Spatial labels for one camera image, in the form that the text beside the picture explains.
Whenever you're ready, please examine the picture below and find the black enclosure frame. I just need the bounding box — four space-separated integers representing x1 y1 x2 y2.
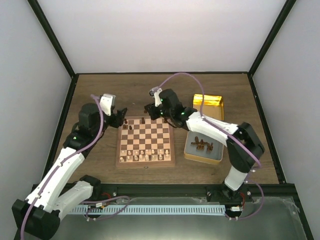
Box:
28 0 314 240

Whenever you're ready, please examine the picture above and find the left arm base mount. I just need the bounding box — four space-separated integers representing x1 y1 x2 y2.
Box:
84 183 118 202

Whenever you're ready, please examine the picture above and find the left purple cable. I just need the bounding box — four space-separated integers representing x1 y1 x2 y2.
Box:
19 93 106 240

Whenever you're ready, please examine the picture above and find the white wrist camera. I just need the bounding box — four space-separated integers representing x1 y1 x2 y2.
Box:
149 86 162 107
99 93 116 116

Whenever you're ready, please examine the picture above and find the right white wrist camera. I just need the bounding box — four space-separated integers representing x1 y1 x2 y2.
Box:
149 86 162 107

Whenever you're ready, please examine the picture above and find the gold tin lid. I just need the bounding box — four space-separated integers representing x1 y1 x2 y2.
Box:
192 94 225 121

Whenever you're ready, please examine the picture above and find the light blue slotted cable duct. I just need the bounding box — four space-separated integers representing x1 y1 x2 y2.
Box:
69 205 226 216

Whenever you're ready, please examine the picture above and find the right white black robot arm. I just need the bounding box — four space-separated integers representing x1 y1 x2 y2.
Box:
144 87 265 202

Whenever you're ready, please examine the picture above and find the black aluminium front rail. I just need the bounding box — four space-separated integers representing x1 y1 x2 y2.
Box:
106 183 298 198

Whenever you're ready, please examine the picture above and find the gold tin box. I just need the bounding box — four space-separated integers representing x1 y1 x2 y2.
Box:
184 131 224 165

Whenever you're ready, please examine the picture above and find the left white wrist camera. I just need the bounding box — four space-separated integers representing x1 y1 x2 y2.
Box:
99 93 116 116

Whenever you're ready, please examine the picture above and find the row of white chess pieces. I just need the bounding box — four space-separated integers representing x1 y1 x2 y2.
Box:
118 149 174 163

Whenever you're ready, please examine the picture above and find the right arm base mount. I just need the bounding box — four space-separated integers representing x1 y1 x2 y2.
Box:
205 183 253 205

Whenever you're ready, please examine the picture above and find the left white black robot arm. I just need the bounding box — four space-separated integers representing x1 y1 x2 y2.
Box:
11 102 128 240

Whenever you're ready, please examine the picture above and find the wooden chess board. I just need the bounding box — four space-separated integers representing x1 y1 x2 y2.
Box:
115 116 176 169

